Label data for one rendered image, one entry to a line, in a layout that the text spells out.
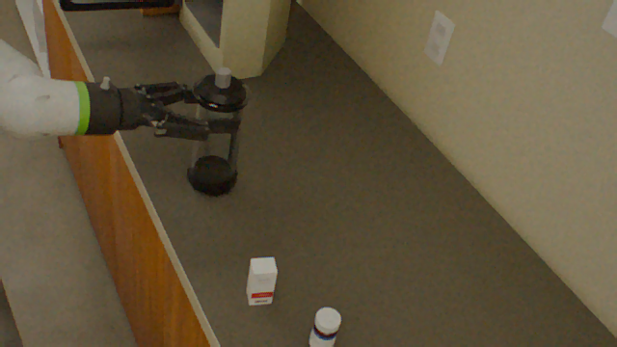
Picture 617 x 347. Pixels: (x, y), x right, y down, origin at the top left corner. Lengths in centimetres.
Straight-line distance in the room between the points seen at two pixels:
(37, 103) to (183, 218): 38
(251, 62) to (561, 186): 80
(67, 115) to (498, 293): 85
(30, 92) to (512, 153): 97
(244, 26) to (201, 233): 57
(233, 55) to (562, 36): 77
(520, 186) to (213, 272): 69
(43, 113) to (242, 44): 68
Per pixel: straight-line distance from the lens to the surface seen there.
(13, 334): 118
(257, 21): 165
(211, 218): 133
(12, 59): 124
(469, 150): 159
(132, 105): 118
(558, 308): 139
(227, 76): 123
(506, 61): 147
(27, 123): 112
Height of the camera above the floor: 189
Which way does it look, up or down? 41 degrees down
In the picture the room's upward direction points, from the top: 11 degrees clockwise
